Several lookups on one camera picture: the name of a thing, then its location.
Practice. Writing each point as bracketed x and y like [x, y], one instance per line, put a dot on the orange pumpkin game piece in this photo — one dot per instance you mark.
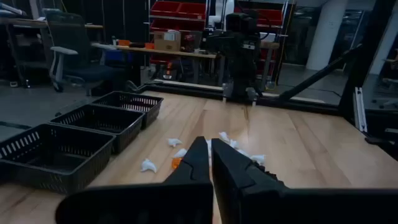
[176, 163]

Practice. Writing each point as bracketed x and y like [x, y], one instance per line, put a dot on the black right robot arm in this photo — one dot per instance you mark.
[242, 53]

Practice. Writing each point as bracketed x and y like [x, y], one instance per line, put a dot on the small orange box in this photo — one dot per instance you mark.
[149, 45]
[123, 42]

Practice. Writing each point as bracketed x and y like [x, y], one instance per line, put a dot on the red storage bin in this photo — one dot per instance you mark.
[191, 11]
[270, 16]
[164, 8]

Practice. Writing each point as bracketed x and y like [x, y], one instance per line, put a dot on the white round column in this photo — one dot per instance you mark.
[326, 34]

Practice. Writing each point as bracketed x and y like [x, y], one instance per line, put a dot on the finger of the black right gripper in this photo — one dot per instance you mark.
[227, 91]
[252, 96]

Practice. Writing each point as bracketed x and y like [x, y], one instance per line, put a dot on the black upright frame post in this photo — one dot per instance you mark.
[367, 56]

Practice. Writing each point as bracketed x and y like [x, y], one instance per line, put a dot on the wooden desk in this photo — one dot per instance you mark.
[25, 22]

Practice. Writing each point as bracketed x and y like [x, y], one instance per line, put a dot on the wooden workbench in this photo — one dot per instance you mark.
[174, 52]

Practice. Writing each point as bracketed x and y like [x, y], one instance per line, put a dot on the office chair with white base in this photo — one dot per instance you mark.
[74, 34]

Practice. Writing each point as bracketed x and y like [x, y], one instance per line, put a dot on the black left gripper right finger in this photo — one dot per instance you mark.
[248, 199]

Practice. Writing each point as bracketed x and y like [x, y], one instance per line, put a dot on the black frame brace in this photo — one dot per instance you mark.
[320, 72]

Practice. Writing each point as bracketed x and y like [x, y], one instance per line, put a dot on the black metal table frame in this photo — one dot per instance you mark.
[186, 88]

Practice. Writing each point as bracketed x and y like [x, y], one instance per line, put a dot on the silver aluminium extrusion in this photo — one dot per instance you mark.
[359, 109]

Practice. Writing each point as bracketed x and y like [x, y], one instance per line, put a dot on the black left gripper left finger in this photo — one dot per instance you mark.
[186, 199]

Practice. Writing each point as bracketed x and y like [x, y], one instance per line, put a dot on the cardboard box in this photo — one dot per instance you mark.
[166, 42]

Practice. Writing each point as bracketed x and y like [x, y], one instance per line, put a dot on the black game piece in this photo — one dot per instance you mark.
[268, 171]

